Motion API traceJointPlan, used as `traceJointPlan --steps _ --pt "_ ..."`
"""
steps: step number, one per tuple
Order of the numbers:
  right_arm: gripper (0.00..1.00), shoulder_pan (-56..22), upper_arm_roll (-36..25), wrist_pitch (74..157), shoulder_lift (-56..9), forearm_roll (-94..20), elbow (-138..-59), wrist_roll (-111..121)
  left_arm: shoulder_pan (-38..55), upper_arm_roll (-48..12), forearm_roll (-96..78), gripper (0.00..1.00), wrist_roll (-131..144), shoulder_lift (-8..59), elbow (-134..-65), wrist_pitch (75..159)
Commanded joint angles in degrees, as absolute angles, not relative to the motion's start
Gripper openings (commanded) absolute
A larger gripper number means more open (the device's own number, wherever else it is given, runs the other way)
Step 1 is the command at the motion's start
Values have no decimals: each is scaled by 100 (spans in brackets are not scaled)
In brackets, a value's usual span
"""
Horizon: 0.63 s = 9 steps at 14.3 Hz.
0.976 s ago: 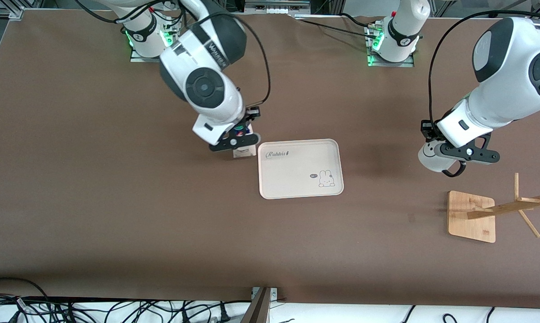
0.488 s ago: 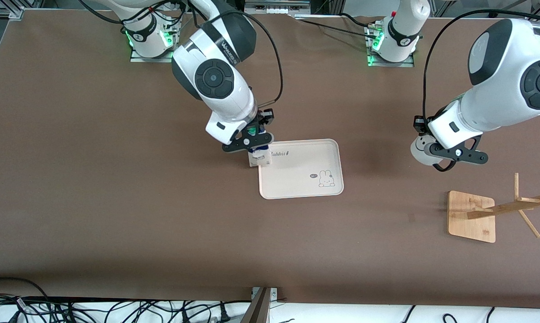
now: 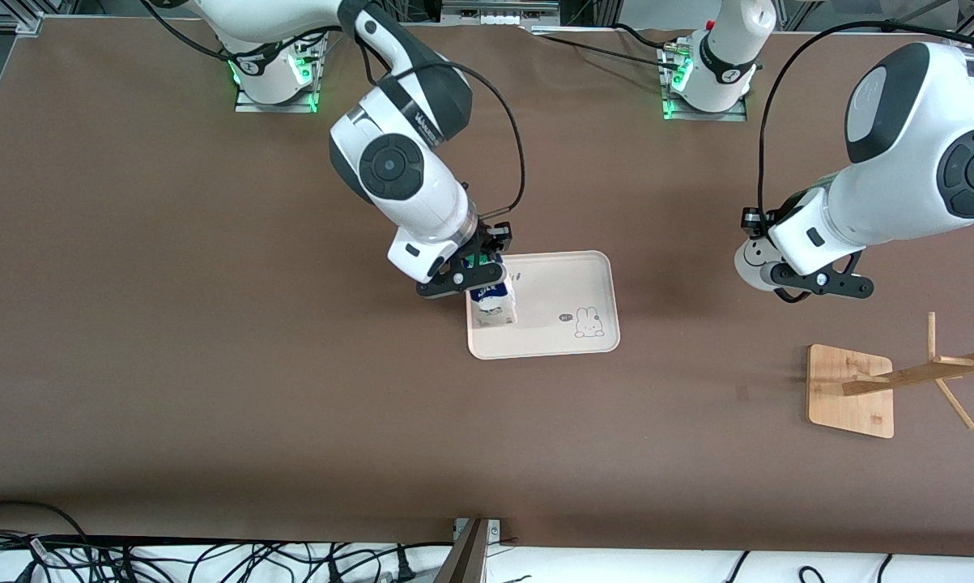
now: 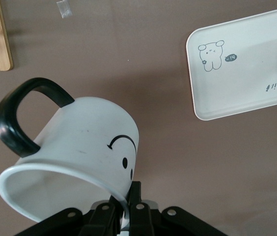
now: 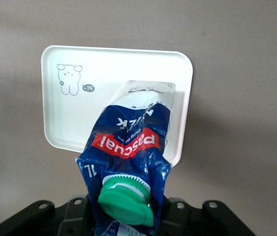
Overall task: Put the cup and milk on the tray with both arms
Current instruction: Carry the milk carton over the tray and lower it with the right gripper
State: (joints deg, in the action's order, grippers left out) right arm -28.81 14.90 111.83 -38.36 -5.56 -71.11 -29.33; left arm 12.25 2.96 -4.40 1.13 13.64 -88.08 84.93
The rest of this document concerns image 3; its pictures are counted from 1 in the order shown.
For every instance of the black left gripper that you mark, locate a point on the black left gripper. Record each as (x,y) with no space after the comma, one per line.
(755,224)

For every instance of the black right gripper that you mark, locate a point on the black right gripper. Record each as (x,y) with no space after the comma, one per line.
(488,242)

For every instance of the blue milk carton green cap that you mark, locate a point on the blue milk carton green cap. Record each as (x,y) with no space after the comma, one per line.
(495,309)

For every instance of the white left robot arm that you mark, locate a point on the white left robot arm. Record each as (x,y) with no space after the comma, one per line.
(908,146)

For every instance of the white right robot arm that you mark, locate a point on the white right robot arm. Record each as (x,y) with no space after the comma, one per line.
(406,178)

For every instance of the cream rabbit print tray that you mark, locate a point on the cream rabbit print tray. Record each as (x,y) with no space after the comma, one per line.
(559,291)

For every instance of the wooden mug rack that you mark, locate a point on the wooden mug rack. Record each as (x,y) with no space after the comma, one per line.
(847,397)

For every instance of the grey power strip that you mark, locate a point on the grey power strip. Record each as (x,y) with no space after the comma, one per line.
(499,14)

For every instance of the black power plug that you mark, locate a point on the black power plug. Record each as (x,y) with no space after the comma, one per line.
(404,567)

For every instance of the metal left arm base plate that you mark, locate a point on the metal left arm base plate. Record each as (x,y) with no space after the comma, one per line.
(697,116)

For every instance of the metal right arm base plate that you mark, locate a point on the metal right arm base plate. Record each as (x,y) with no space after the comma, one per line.
(248,105)

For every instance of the metal table edge bracket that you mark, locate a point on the metal table edge bracket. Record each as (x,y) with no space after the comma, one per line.
(470,559)

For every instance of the aluminium frame profile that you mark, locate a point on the aluminium frame profile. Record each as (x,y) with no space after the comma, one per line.
(29,18)

